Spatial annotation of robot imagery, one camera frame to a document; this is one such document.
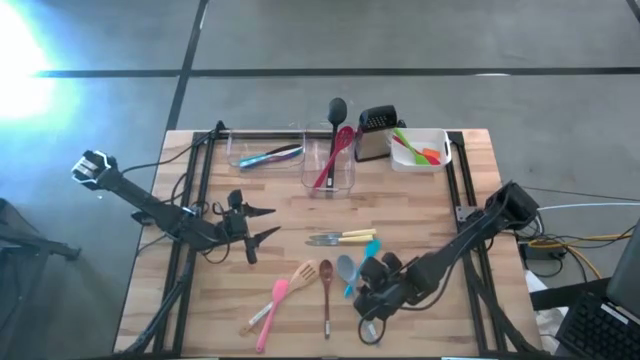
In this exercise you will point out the dark red silicone spoon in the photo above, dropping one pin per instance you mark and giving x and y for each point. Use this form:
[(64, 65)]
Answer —
[(345, 137)]

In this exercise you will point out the small orange spatula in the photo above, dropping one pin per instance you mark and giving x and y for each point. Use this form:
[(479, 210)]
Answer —
[(431, 153)]

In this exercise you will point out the white plastic bin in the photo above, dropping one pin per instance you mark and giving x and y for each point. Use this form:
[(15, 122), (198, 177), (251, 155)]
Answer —
[(435, 140)]

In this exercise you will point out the black side desk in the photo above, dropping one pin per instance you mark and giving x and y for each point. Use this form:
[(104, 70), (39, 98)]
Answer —
[(565, 297)]

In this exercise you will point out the grey-blue silicone spoon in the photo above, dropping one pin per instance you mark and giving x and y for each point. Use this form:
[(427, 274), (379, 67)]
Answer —
[(346, 267)]

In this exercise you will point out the red silicone spatula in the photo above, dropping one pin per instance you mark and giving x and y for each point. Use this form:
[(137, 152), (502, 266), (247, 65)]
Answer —
[(435, 161)]

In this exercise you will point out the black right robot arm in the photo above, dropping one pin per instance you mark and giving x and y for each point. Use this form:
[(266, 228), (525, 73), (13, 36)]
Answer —
[(450, 260)]

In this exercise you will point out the black metal stand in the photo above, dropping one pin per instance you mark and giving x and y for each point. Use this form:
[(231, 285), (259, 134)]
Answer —
[(45, 247)]

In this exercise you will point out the metal box grater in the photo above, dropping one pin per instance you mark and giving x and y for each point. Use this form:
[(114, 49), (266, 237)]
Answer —
[(375, 142)]

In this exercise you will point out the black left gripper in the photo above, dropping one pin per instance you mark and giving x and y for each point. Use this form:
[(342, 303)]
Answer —
[(235, 225)]

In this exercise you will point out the black laptop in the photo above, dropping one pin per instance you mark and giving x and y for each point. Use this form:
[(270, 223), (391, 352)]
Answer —
[(600, 325)]

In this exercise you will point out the wide clear plastic bin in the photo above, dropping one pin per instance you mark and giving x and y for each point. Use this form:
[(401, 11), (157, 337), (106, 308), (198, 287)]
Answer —
[(240, 142)]

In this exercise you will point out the black plastic spoon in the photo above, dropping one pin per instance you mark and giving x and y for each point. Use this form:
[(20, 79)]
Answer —
[(337, 110)]

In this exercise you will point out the tall clear plastic container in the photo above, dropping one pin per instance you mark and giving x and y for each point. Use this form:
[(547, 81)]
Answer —
[(345, 175)]

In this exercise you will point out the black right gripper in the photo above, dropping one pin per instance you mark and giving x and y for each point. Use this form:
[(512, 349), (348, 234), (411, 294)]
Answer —
[(385, 290)]

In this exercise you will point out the black aluminium table frame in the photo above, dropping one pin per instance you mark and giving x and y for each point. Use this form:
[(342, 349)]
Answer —
[(456, 136)]

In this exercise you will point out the teal silicone spatula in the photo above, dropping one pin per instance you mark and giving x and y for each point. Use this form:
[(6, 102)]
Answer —
[(371, 248)]

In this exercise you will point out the iridescent rainbow metal utensil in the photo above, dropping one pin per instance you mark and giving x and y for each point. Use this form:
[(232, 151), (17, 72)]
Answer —
[(287, 147), (260, 159)]

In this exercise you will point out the black power box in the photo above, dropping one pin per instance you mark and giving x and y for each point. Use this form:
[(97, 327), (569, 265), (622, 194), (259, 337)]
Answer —
[(535, 251)]

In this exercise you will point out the black base bracket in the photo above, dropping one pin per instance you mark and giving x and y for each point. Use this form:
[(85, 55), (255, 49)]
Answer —
[(140, 216)]

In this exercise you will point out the white crumpled paper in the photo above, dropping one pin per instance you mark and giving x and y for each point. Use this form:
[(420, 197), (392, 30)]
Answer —
[(550, 320)]

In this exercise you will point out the pink silicone spatula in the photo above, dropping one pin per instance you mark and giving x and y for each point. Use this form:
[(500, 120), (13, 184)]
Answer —
[(279, 291)]

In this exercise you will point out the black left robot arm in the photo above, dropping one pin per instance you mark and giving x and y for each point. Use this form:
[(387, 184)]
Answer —
[(145, 205)]

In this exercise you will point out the green silicone spatula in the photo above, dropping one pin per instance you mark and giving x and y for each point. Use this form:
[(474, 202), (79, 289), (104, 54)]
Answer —
[(407, 145)]

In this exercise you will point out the brown wooden spoon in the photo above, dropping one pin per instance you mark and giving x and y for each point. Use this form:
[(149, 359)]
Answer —
[(326, 272)]

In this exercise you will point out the slotted pale wooden spatula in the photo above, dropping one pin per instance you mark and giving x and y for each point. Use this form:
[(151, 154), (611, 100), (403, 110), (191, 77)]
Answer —
[(304, 275)]

